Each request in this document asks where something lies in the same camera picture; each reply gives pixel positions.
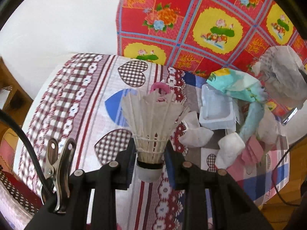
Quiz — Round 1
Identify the white feather shuttlecock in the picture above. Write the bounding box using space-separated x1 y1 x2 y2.
121 91 190 183

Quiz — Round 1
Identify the teal wet wipes packet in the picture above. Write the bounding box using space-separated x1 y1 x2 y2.
207 68 268 103

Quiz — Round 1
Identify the crumpled white tissue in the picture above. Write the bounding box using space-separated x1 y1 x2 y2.
178 111 214 147

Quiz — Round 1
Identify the rolled white tissue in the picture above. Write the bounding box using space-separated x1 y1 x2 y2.
215 132 246 169

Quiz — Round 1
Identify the silver metal spring clip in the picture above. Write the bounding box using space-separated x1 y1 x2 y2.
44 138 77 214

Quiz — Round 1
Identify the plaid heart patterned bedsheet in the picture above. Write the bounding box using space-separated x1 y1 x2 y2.
13 53 288 229

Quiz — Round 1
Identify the white styrofoam tray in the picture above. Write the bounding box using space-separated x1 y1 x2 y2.
199 84 236 131

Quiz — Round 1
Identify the pink plastic clip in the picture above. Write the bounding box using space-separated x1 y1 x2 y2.
149 82 171 102

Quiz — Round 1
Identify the white crumpled plastic bag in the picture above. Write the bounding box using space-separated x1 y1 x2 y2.
252 46 306 110

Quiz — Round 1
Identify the red floral quilt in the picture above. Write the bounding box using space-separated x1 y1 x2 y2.
116 0 306 77

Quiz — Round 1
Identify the black cable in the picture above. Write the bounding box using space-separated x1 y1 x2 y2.
0 108 55 200

